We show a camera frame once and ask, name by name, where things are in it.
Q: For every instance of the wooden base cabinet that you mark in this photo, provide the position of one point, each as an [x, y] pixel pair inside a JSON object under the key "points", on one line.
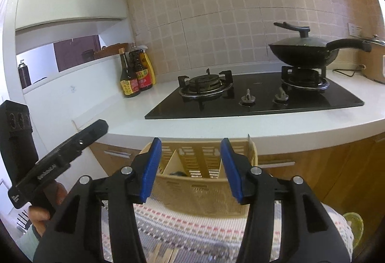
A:
{"points": [[331, 160]]}

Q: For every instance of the wooden chopstick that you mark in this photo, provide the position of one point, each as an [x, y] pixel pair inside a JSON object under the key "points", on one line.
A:
{"points": [[165, 256], [153, 254], [176, 257]]}

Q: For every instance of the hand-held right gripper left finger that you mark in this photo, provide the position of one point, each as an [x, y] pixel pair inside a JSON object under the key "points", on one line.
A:
{"points": [[152, 169]]}

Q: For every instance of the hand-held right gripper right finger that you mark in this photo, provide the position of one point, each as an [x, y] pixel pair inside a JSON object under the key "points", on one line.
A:
{"points": [[230, 166]]}

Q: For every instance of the clear plastic spoon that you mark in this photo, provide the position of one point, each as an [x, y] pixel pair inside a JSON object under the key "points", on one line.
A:
{"points": [[218, 252]]}

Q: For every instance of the beige rice cooker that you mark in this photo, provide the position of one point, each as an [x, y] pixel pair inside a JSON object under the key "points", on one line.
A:
{"points": [[376, 64]]}

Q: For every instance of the person's left hand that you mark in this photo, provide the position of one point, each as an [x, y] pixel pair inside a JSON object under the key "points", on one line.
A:
{"points": [[38, 216]]}

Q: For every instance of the wide dark sauce bottle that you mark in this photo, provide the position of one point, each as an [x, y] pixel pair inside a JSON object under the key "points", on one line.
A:
{"points": [[143, 76]]}

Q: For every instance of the black gas burner grate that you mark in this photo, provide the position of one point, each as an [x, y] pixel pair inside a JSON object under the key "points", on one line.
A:
{"points": [[206, 84], [305, 79]]}

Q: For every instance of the yellow-green plastic basin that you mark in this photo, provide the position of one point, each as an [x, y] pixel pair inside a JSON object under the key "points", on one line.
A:
{"points": [[353, 227]]}

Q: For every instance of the black glass gas cooktop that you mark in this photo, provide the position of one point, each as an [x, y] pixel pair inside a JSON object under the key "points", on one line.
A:
{"points": [[315, 99]]}

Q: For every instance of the wall outlet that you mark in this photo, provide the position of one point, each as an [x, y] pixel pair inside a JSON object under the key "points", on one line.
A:
{"points": [[355, 30]]}

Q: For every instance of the dark spray can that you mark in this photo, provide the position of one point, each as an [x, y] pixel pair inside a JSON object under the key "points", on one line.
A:
{"points": [[24, 75]]}

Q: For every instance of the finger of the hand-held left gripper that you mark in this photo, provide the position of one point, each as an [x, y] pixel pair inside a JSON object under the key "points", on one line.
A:
{"points": [[90, 133]]}

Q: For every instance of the grey stove knob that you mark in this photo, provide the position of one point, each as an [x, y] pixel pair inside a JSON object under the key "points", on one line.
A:
{"points": [[247, 98], [280, 96]]}

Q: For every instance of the beige plastic utensil basket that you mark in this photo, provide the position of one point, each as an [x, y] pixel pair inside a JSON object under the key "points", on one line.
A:
{"points": [[192, 190]]}

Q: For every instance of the tall soy sauce bottle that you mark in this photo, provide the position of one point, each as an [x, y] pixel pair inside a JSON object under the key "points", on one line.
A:
{"points": [[129, 82]]}

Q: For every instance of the striped woven mat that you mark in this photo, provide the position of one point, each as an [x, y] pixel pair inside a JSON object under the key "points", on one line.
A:
{"points": [[186, 230]]}

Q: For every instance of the glass wok lid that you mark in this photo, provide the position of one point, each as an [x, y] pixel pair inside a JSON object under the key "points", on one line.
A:
{"points": [[296, 40]]}

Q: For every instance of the black wok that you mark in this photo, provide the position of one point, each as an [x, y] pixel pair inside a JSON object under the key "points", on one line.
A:
{"points": [[297, 55]]}

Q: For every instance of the yellow bottle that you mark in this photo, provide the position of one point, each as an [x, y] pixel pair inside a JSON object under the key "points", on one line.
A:
{"points": [[149, 66]]}

